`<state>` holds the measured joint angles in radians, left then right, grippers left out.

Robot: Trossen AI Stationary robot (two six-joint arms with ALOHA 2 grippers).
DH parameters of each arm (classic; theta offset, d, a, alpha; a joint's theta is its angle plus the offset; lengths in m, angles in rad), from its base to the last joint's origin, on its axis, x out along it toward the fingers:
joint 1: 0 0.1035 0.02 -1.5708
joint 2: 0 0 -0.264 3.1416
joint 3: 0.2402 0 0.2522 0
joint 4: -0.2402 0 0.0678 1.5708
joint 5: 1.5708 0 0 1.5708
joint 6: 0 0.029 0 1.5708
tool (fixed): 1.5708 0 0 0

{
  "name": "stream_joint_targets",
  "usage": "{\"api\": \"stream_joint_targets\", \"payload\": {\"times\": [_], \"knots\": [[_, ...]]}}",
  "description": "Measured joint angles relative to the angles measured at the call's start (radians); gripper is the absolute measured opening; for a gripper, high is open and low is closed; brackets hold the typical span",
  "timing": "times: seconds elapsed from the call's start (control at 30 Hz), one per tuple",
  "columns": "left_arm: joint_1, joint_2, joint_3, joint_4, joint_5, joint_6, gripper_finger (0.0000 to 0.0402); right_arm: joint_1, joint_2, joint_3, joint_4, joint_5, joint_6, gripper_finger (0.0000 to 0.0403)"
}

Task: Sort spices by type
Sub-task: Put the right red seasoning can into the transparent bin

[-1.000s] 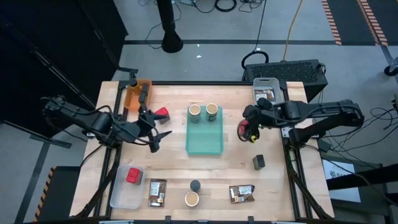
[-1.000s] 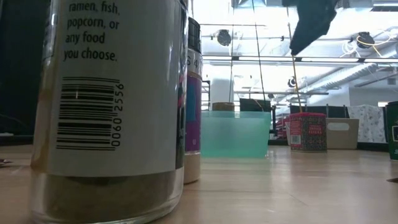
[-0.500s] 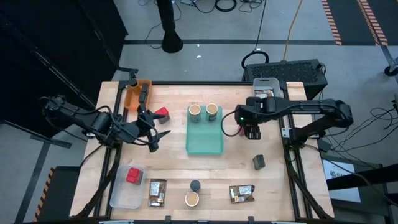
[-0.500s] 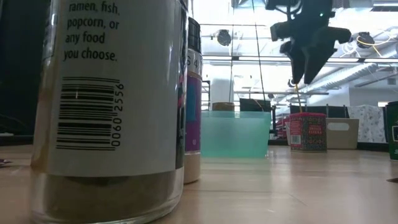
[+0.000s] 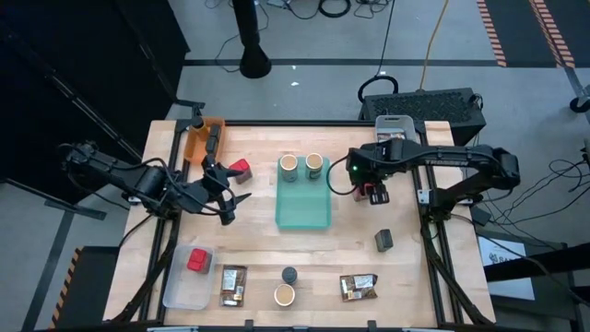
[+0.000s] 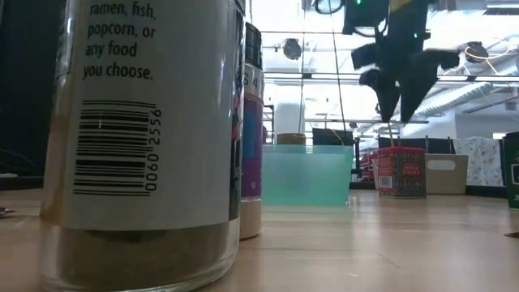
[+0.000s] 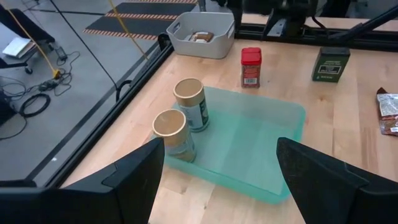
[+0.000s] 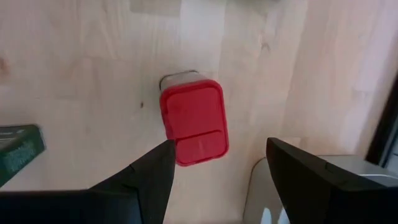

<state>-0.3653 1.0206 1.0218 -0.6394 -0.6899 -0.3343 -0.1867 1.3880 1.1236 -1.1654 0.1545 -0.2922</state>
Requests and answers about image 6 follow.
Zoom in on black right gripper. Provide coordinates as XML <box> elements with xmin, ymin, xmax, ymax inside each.
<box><xmin>350</xmin><ymin>0</ymin><xmax>462</xmax><ymax>123</ymax></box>

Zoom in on white plastic bin with handles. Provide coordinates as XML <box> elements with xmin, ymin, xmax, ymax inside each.
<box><xmin>371</xmin><ymin>152</ymin><xmax>470</xmax><ymax>195</ymax></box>

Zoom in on black partition panel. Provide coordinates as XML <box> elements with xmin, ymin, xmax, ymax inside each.
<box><xmin>377</xmin><ymin>136</ymin><xmax>455</xmax><ymax>155</ymax></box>

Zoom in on cork lid jar barcode label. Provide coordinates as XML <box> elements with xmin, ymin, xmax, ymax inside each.
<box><xmin>38</xmin><ymin>0</ymin><xmax>247</xmax><ymax>292</ymax></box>

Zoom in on white patterned cloth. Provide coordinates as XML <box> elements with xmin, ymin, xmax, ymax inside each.
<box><xmin>453</xmin><ymin>135</ymin><xmax>504</xmax><ymax>187</ymax></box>

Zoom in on black computer case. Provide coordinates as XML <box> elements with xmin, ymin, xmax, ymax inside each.
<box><xmin>311</xmin><ymin>128</ymin><xmax>356</xmax><ymax>146</ymax></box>

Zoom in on black curtain partition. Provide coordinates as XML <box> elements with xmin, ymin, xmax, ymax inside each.
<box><xmin>0</xmin><ymin>0</ymin><xmax>68</xmax><ymax>178</ymax></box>

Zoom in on dark green jar black lid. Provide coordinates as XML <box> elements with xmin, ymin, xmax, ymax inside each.
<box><xmin>501</xmin><ymin>131</ymin><xmax>519</xmax><ymax>211</ymax></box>

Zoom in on red background cart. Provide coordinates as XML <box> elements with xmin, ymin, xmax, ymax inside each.
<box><xmin>358</xmin><ymin>150</ymin><xmax>379</xmax><ymax>183</ymax></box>

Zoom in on long black cable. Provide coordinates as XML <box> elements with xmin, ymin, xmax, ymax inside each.
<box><xmin>328</xmin><ymin>14</ymin><xmax>349</xmax><ymax>135</ymax></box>

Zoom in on long light bar fixture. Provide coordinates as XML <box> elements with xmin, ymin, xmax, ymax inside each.
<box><xmin>263</xmin><ymin>72</ymin><xmax>519</xmax><ymax>82</ymax></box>

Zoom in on teal translucent plastic tray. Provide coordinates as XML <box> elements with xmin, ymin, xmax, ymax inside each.
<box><xmin>261</xmin><ymin>144</ymin><xmax>354</xmax><ymax>207</ymax></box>

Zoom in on garlic powder jar purple label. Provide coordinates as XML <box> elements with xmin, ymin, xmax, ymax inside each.
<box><xmin>238</xmin><ymin>20</ymin><xmax>265</xmax><ymax>240</ymax></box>

